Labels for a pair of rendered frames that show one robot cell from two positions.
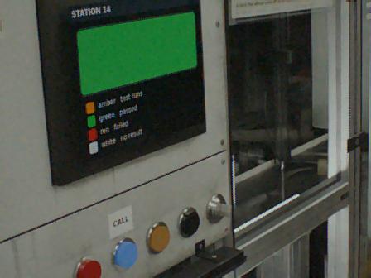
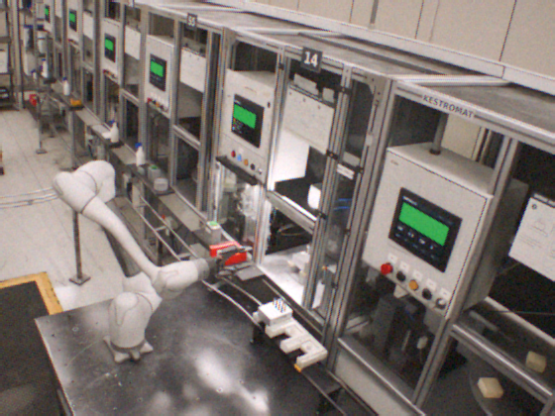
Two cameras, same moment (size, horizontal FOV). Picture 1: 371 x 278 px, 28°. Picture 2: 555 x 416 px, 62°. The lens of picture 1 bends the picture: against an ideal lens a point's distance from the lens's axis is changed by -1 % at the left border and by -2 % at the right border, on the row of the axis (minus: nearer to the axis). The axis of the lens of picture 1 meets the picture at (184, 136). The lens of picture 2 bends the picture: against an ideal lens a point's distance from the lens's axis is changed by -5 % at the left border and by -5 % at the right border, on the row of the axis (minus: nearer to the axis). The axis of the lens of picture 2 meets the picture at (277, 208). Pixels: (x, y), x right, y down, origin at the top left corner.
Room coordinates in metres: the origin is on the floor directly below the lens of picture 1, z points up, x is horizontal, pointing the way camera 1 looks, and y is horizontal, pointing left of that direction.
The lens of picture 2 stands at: (1.49, -2.15, 2.31)
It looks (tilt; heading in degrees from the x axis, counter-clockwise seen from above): 26 degrees down; 102
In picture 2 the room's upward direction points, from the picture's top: 8 degrees clockwise
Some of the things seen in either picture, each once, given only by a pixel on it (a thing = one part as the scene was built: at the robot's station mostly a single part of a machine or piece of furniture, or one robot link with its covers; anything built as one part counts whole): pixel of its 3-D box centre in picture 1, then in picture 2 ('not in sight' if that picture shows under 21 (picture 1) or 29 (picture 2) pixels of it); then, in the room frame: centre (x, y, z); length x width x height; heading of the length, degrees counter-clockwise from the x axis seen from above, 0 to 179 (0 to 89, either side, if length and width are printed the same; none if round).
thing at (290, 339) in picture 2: not in sight; (287, 338); (1.28, -0.47, 0.84); 0.36 x 0.14 x 0.10; 141
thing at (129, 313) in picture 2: not in sight; (127, 316); (0.57, -0.64, 0.85); 0.18 x 0.16 x 0.22; 94
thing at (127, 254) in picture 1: (123, 254); not in sight; (0.80, 0.08, 1.42); 0.03 x 0.02 x 0.03; 141
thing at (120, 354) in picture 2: not in sight; (129, 343); (0.59, -0.66, 0.71); 0.22 x 0.18 x 0.06; 141
